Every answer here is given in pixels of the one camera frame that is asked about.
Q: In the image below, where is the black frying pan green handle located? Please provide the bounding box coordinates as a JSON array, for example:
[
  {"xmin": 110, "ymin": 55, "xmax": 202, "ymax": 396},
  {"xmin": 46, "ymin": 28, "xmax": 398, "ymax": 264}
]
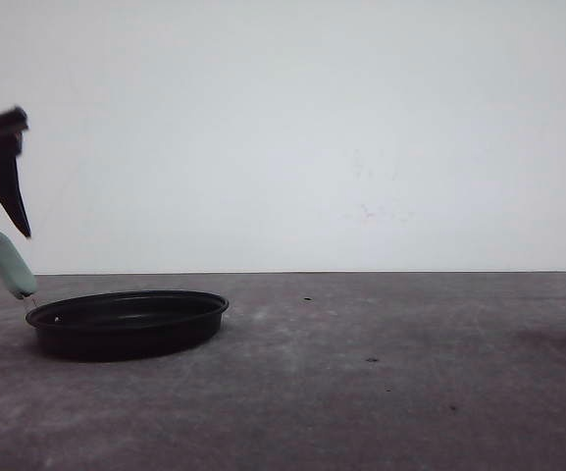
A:
[{"xmin": 0, "ymin": 230, "xmax": 231, "ymax": 363}]

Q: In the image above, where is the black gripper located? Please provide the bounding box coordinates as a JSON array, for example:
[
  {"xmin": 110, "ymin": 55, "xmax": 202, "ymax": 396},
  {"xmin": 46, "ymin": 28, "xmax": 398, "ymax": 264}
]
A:
[{"xmin": 0, "ymin": 106, "xmax": 31, "ymax": 238}]

